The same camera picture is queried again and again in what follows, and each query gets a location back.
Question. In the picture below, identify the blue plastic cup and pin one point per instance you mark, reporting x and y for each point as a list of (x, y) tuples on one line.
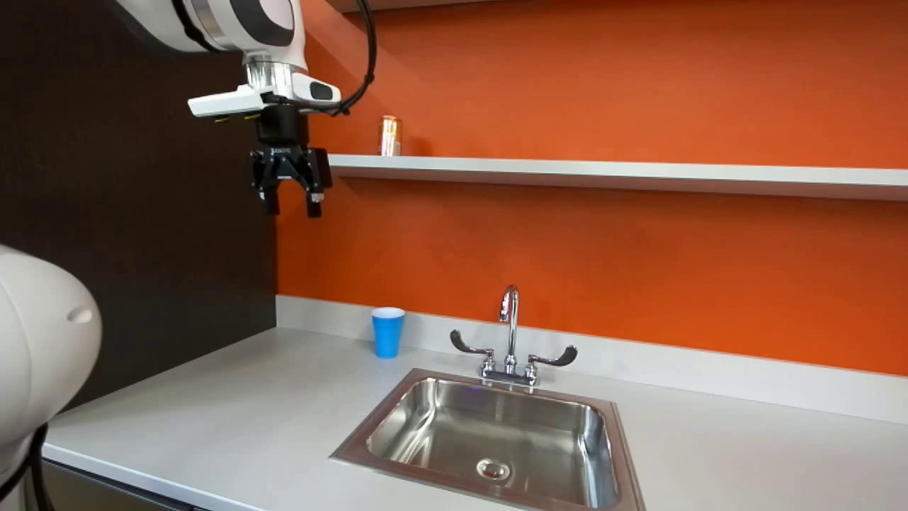
[(386, 336)]

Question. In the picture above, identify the dark wood cabinet panel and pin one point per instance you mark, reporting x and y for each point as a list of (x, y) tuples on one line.
[(144, 244)]

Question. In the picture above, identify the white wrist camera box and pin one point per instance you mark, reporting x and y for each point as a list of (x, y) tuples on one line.
[(246, 98)]

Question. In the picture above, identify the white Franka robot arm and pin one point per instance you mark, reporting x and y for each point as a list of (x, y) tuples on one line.
[(237, 19)]

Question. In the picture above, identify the white floating wall shelf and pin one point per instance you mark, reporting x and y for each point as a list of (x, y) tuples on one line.
[(615, 175)]

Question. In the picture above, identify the stainless steel sink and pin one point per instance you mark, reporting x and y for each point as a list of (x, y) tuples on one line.
[(491, 436)]

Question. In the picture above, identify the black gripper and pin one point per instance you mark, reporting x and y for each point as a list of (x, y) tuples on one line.
[(283, 138)]

